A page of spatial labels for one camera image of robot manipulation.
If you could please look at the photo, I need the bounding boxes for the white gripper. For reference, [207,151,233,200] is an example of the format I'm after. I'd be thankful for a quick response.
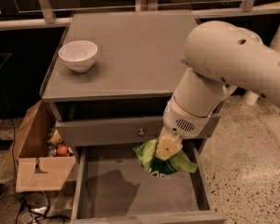
[155,97,212,161]

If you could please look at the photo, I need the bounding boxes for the green rice chip bag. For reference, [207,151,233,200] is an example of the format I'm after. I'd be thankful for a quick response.
[133,139,198,178]

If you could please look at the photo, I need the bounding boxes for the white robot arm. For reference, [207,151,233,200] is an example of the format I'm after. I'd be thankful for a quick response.
[155,21,280,161]

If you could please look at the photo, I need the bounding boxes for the round metal drawer knob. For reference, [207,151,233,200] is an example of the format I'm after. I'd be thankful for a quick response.
[138,128,146,137]

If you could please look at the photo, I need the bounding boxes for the grey top drawer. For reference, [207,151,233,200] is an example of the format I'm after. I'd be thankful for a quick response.
[54,112,222,147]

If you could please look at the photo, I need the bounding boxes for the grey drawer cabinet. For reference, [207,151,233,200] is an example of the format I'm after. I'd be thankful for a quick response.
[39,10,228,156]

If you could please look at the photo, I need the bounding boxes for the open grey middle drawer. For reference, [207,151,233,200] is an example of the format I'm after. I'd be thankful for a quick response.
[71,144,226,224]

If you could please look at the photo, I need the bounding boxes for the yellow snack bag in box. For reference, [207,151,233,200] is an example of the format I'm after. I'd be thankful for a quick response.
[48,129,62,146]

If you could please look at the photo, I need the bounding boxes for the red apple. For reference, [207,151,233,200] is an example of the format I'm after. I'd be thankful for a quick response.
[56,145,68,157]

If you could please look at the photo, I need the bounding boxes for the white ceramic bowl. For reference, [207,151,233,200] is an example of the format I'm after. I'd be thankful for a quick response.
[58,40,98,73]

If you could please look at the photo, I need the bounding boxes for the brown cardboard box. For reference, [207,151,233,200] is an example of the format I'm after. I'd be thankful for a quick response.
[5,101,77,193]

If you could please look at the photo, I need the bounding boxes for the metal railing frame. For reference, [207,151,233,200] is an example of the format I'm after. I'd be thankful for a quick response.
[0,0,280,33]

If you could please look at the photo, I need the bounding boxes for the black cables on floor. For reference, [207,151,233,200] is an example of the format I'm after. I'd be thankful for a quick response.
[14,191,72,224]

